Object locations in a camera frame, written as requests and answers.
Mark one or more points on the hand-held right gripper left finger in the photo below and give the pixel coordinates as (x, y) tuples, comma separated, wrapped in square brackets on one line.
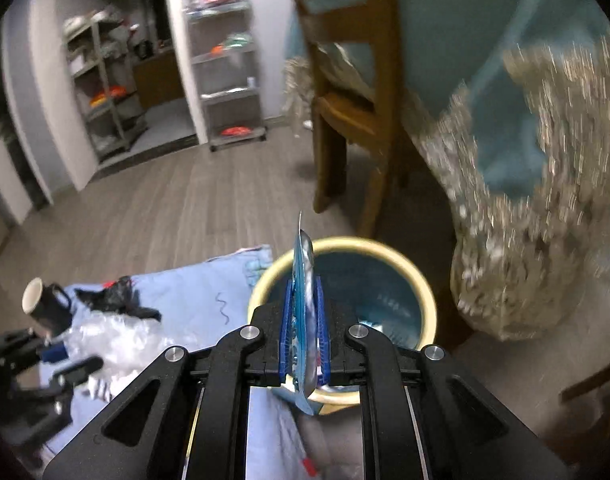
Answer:
[(285, 335)]

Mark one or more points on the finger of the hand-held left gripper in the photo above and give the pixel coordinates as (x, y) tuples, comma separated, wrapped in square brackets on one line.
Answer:
[(20, 345), (77, 370)]

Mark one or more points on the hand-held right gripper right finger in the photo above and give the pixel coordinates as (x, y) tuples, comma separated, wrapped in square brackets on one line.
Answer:
[(322, 335)]

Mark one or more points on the clear plastic bag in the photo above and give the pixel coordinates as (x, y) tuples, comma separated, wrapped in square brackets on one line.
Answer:
[(120, 340)]

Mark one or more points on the wooden kitchen cabinet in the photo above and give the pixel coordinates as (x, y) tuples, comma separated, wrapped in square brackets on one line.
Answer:
[(160, 80)]

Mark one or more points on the blue cartoon print blanket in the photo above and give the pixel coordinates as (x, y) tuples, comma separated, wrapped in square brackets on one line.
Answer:
[(195, 290)]

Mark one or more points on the black plastic bag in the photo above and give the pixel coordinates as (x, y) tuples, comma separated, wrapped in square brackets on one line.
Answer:
[(115, 295)]

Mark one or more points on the white power strip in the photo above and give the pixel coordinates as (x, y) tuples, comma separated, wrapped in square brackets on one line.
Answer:
[(308, 124)]

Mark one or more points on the black mug with white inside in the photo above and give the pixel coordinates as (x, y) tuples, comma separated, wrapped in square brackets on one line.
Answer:
[(50, 310)]

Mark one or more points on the teal bin with yellow rim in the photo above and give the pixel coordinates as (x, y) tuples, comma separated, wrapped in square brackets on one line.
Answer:
[(375, 300)]

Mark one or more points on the black cooking pot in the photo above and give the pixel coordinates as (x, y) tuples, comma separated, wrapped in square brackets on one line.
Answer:
[(145, 49)]

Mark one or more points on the blue foil packet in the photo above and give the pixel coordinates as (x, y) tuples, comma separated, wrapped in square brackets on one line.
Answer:
[(302, 280)]

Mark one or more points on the orange item on cart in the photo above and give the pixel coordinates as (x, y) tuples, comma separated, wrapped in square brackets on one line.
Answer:
[(234, 131)]

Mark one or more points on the teal tablecloth with lace trim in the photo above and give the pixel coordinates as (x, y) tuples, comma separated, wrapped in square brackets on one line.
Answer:
[(435, 20)]

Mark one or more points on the orange items on rack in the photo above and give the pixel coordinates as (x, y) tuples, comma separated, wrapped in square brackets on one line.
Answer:
[(109, 96)]

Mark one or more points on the wooden chair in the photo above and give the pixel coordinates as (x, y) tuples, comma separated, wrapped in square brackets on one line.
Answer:
[(385, 110), (595, 377)]

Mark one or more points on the grey rolling cart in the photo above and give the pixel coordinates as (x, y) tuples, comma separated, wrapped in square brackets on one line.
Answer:
[(230, 95)]

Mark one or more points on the metal shelf rack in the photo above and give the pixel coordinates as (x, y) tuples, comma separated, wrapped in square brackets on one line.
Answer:
[(105, 85)]

